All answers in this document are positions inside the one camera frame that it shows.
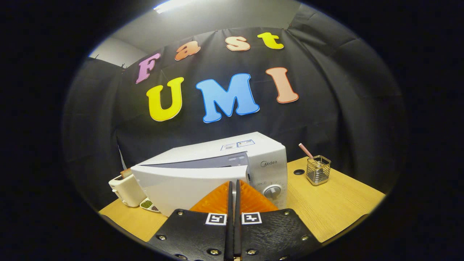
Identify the cream toaster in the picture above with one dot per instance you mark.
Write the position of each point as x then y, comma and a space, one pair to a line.
127, 192

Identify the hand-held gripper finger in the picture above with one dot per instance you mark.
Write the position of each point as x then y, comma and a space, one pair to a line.
237, 235
229, 235

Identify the white microwave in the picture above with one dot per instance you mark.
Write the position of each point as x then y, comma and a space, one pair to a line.
188, 188

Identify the black table grommet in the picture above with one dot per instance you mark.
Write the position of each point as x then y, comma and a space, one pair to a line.
298, 172

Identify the black backdrop cloth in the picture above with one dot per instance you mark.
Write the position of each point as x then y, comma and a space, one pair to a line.
344, 108

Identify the red striped straw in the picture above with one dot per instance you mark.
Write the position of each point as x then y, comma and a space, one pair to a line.
305, 150

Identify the metal mesh cup holder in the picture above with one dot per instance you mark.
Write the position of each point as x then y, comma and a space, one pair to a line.
318, 172

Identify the divided plate of beans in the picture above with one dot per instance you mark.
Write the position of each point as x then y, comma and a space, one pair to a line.
148, 204

